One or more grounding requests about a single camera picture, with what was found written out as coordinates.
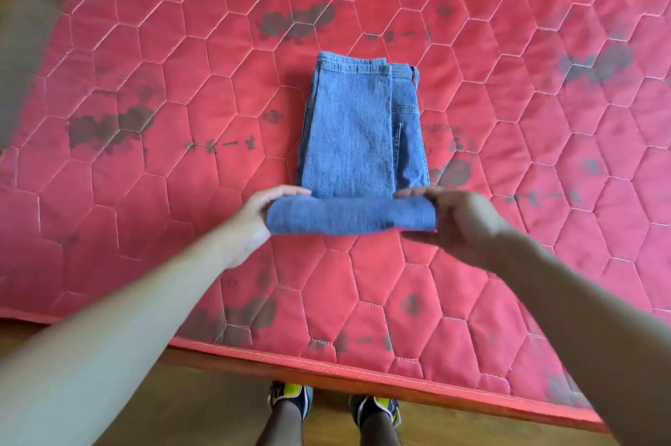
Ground person's black yellow right shoe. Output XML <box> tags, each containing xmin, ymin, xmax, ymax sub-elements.
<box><xmin>349</xmin><ymin>394</ymin><xmax>403</xmax><ymax>430</ymax></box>

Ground person's left forearm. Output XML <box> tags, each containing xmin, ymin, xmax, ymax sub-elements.
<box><xmin>0</xmin><ymin>228</ymin><xmax>247</xmax><ymax>446</ymax></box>

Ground person's right forearm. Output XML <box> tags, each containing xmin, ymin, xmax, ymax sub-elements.
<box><xmin>492</xmin><ymin>230</ymin><xmax>671</xmax><ymax>446</ymax></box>

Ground person's left leg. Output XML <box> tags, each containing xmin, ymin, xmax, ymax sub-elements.
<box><xmin>255</xmin><ymin>401</ymin><xmax>305</xmax><ymax>446</ymax></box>

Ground person's black yellow shoe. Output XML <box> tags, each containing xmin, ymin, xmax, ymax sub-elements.
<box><xmin>349</xmin><ymin>394</ymin><xmax>403</xmax><ymax>430</ymax></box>
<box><xmin>268</xmin><ymin>381</ymin><xmax>315</xmax><ymax>422</ymax></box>

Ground red quilted mattress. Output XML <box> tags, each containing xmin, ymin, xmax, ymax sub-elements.
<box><xmin>0</xmin><ymin>0</ymin><xmax>671</xmax><ymax>423</ymax></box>

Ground person's right hand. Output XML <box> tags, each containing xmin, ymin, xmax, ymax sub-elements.
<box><xmin>394</xmin><ymin>186</ymin><xmax>519</xmax><ymax>273</ymax></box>

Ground light blue jeans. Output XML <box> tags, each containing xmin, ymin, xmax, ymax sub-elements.
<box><xmin>266</xmin><ymin>51</ymin><xmax>438</xmax><ymax>237</ymax></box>

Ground person's black yellow left shoe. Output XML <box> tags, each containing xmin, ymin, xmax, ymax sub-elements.
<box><xmin>268</xmin><ymin>381</ymin><xmax>315</xmax><ymax>422</ymax></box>

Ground person's leg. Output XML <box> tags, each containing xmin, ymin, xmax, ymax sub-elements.
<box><xmin>255</xmin><ymin>401</ymin><xmax>305</xmax><ymax>446</ymax></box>
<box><xmin>359</xmin><ymin>410</ymin><xmax>402</xmax><ymax>446</ymax></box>

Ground person's right leg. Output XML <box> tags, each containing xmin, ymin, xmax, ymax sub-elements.
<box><xmin>359</xmin><ymin>410</ymin><xmax>402</xmax><ymax>446</ymax></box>

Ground person's left hand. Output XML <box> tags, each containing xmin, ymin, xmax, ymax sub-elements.
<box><xmin>226</xmin><ymin>185</ymin><xmax>313</xmax><ymax>270</ymax></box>

